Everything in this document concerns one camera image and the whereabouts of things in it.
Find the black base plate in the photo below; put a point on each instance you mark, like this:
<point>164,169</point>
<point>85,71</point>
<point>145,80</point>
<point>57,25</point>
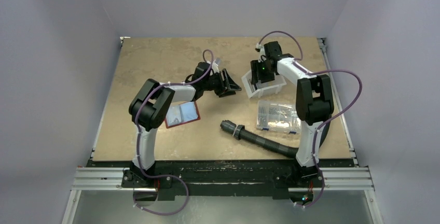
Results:
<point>285,167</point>

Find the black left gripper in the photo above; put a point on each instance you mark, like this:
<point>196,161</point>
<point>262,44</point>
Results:
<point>222,91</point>

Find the white plastic tray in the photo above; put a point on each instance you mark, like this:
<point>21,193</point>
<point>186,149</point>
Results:
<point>262,89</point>

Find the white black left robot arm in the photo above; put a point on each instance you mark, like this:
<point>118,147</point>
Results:
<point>149,108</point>

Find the red leather card holder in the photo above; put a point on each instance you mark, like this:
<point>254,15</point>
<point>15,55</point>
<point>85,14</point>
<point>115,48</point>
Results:
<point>182,114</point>

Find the aluminium frame rail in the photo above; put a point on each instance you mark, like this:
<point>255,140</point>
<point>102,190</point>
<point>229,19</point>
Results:
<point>338,179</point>

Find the clear plastic screw box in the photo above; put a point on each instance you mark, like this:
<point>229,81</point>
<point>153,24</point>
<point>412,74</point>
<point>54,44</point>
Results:
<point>277,117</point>

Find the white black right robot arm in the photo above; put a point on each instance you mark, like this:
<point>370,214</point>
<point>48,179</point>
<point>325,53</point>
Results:
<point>314,100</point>

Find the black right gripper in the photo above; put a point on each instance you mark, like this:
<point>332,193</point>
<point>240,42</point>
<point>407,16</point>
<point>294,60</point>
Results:
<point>261,76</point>

